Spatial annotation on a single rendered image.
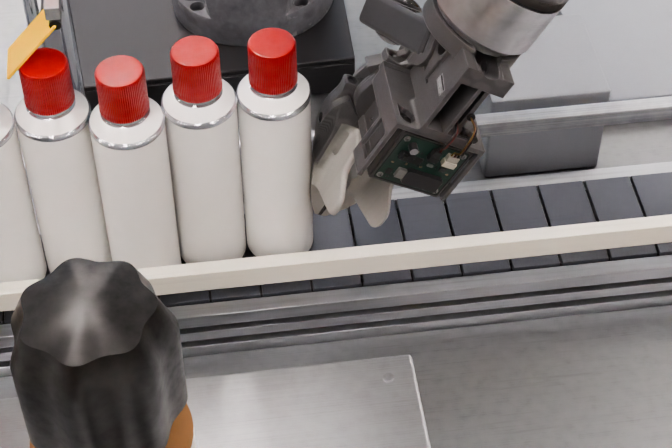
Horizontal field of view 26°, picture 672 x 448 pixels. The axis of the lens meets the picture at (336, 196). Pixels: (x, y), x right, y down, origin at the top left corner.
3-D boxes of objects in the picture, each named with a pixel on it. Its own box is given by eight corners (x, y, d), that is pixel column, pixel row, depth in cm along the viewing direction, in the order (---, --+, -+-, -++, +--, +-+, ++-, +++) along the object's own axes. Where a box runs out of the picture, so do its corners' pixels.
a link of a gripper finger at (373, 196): (326, 259, 106) (392, 176, 100) (316, 199, 110) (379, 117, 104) (363, 269, 107) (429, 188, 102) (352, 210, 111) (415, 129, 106)
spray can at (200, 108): (180, 279, 110) (155, 78, 95) (178, 228, 114) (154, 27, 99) (248, 274, 110) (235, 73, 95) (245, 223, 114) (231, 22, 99)
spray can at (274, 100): (245, 268, 111) (230, 67, 96) (248, 218, 114) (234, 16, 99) (313, 268, 111) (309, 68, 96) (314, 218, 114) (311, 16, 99)
